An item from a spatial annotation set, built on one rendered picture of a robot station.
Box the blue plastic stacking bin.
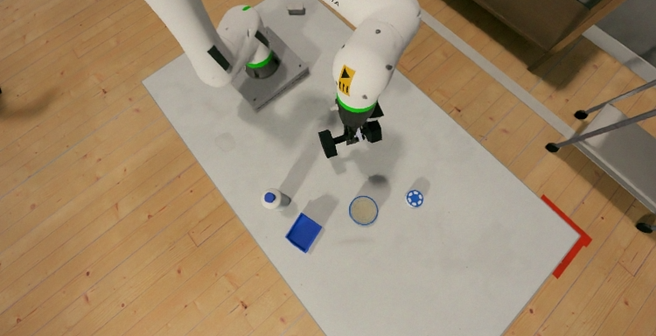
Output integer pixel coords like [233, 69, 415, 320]
[285, 213, 322, 254]

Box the black dumbbell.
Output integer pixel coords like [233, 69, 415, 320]
[318, 120, 382, 158]

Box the beige round tin with blue bands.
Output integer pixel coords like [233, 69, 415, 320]
[348, 196, 378, 226]

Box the white bottle with blue cap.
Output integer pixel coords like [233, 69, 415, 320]
[262, 188, 290, 211]

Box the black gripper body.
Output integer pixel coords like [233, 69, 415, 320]
[339, 115, 366, 132]

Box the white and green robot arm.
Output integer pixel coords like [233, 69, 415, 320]
[145, 0, 422, 123]

